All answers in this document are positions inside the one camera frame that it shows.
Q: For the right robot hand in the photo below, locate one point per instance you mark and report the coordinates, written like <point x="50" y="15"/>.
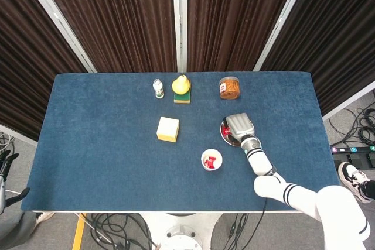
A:
<point x="240" y="125"/>

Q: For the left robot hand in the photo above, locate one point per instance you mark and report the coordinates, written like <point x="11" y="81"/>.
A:
<point x="3" y="191"/>

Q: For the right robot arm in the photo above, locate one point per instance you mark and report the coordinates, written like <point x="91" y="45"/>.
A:
<point x="260" y="162"/>

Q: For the round metal plate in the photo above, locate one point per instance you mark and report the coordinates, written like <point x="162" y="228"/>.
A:
<point x="233" y="143"/>

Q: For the white paper cup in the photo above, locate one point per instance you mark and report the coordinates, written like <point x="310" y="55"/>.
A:
<point x="205" y="166"/>

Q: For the clear jar of orange snacks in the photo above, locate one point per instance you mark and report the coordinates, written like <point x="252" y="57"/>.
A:
<point x="230" y="89"/>

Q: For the grey trouser leg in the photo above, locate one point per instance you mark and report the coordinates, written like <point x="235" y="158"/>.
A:
<point x="17" y="232"/>

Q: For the beige shoe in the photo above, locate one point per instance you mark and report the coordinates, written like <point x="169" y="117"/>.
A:
<point x="44" y="217"/>

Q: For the green yellow sponge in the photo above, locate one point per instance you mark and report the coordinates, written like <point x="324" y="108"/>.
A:
<point x="181" y="99"/>

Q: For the yellow pear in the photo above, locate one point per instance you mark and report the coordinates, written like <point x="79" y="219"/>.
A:
<point x="180" y="85"/>

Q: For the yellow cube with white top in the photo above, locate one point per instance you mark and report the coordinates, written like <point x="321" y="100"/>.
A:
<point x="167" y="128"/>

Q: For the yellow floor tape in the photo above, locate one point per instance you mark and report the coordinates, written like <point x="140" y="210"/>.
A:
<point x="78" y="232"/>

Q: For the small white drink bottle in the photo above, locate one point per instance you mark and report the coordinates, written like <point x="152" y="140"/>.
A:
<point x="158" y="87"/>

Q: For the brown folding screen panel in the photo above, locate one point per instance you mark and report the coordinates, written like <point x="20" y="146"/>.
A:
<point x="117" y="18"/>
<point x="234" y="18"/>
<point x="337" y="42"/>
<point x="26" y="56"/>

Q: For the blue table mat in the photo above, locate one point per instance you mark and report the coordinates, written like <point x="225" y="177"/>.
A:
<point x="117" y="159"/>

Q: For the white black sneaker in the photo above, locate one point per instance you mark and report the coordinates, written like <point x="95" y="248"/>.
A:
<point x="353" y="178"/>

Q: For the black foot pedal box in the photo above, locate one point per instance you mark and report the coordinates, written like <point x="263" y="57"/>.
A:
<point x="360" y="160"/>

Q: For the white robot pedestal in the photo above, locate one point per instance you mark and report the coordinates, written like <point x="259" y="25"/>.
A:
<point x="181" y="232"/>

